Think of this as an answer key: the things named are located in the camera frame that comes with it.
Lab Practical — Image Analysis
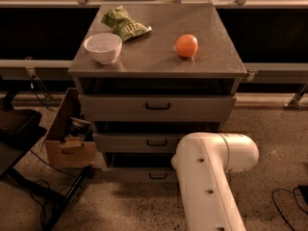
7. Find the black floor cable left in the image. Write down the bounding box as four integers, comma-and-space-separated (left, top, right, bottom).
28, 148, 85, 229

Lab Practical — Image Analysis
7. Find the orange fruit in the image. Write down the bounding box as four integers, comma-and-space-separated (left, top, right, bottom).
175, 35, 198, 58

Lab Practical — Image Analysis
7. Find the white bowl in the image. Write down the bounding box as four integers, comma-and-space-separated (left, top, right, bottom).
84, 33, 122, 64

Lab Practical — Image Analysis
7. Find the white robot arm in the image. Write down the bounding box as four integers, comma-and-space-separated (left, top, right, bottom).
171, 133, 259, 231

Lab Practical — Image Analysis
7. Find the grey middle drawer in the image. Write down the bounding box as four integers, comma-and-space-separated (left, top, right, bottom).
93, 133, 183, 153

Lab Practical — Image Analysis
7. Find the green chip bag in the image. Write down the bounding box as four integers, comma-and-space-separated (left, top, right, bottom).
101, 6, 152, 41

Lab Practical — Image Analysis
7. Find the grey metal drawer cabinet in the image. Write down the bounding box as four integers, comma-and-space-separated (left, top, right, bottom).
66, 1, 248, 183

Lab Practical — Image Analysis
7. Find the black floor cable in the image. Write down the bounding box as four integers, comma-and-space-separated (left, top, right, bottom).
271, 185, 308, 231
28, 148, 85, 229

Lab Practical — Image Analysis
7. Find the grey drawer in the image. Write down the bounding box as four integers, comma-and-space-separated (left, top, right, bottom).
93, 133, 183, 153
79, 94, 236, 122
103, 152, 177, 183

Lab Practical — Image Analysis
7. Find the black floor cable right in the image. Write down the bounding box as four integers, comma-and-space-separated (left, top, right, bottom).
271, 185, 308, 231

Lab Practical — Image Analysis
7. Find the grey bottom drawer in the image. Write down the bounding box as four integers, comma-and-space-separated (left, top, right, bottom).
103, 152, 177, 183

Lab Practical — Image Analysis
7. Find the grey metal railing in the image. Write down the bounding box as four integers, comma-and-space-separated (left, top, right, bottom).
0, 0, 308, 111

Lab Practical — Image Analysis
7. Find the black stand with tray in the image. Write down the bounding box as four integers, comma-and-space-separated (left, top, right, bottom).
0, 89, 92, 231

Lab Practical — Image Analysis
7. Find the grey top drawer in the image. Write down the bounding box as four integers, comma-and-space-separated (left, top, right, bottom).
79, 94, 236, 122

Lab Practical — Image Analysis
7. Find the cardboard box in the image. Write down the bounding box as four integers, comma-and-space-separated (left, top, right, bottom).
45, 89, 101, 168

